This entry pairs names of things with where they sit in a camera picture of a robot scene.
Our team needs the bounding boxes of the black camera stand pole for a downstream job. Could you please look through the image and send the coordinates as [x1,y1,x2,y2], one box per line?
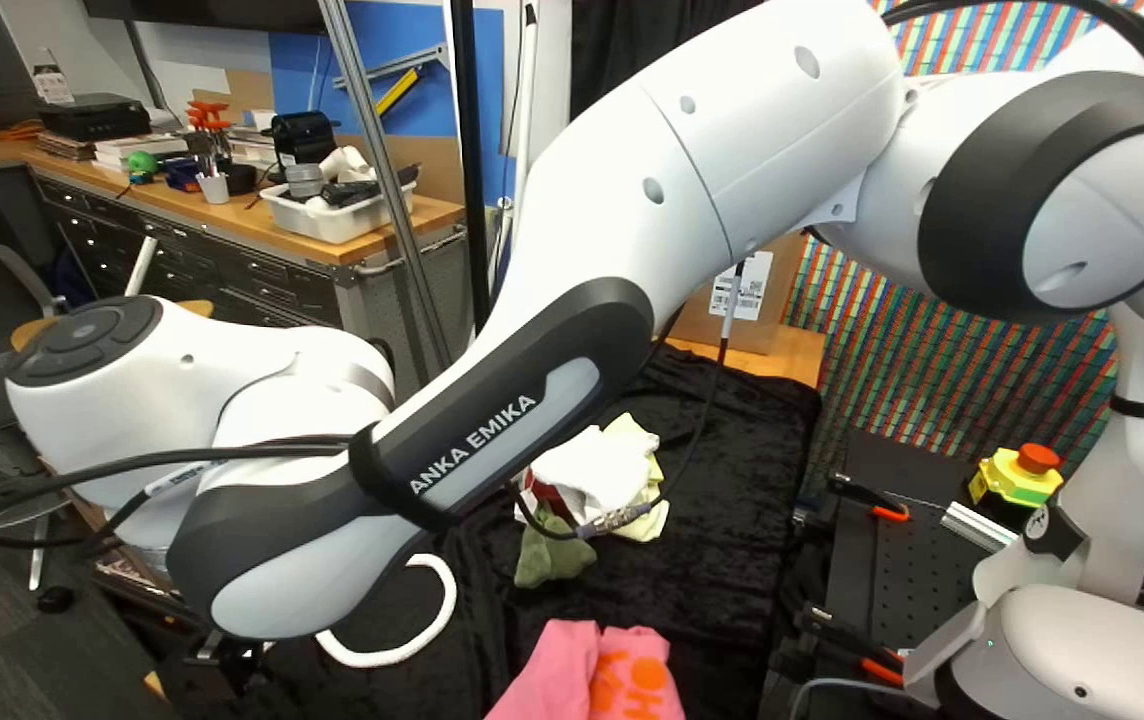
[445,0,492,328]

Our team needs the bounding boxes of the yellow emergency stop button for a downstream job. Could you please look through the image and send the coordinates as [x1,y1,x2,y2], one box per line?
[967,440,1064,512]

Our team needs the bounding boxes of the wooden workbench with drawers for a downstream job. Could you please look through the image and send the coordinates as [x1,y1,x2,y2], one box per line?
[0,133,471,394]

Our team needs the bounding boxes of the plush red flower green leaves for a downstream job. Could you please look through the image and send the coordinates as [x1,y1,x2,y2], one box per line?
[513,486,596,592]

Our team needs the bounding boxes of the pink printed cloth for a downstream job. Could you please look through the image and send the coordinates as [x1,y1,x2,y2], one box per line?
[482,620,685,720]

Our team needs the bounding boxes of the large cardboard box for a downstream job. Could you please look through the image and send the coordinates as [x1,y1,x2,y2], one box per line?
[666,237,801,351]

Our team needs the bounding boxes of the yellow microfiber cloth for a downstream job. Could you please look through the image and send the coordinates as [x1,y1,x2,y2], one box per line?
[606,462,666,544]

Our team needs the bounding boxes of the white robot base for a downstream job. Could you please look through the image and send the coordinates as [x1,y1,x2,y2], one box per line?
[902,303,1144,720]

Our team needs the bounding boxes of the white rope loop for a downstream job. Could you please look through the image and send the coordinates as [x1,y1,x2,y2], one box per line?
[311,547,461,671]

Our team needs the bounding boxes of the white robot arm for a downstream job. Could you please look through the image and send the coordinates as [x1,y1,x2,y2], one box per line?
[4,0,1144,640]

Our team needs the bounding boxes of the black velvet table cloth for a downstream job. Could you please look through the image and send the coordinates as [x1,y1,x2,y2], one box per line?
[166,351,818,720]

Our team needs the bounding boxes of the white tray on bench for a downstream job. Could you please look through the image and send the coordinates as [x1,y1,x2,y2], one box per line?
[260,182,389,244]

